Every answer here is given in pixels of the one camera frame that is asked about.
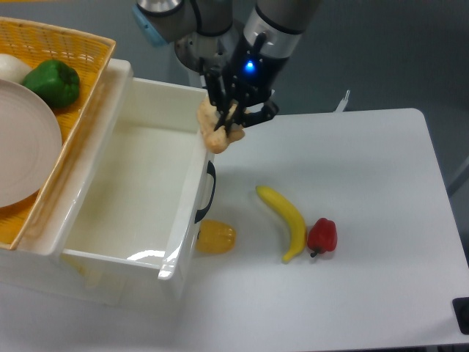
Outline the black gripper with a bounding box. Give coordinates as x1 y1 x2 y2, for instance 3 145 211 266
204 34 287 134

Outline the beige plate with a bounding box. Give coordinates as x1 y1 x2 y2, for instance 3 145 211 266
1 80 62 207

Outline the white onion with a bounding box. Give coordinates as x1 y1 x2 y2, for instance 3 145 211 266
0 54 32 84

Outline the triangle bread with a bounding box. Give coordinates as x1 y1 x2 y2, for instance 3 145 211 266
196 97 245 154

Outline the yellow woven basket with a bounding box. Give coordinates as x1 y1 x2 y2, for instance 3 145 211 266
1 17 116 250

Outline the white bracket behind table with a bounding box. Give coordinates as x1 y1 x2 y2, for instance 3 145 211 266
335 89 350 113

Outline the black drawer handle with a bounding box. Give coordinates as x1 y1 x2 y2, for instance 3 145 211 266
194 161 217 224

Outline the yellow banana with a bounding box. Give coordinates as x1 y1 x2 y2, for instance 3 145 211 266
256 186 306 263

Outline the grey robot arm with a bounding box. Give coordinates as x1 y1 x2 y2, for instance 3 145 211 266
133 1 320 135

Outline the black clamp at table edge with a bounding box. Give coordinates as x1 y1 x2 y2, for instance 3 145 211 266
452 297 469 335

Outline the white upper drawer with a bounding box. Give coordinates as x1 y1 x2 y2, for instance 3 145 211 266
62 78 213 283

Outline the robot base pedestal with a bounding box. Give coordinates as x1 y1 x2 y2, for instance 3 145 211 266
174 21 243 88

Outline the red bell pepper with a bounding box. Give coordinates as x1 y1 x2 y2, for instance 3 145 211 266
306 218 338 257

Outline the green bell pepper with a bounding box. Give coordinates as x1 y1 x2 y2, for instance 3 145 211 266
22 59 80 109

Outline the yellow bell pepper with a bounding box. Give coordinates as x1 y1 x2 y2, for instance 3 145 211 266
195 219 237 254

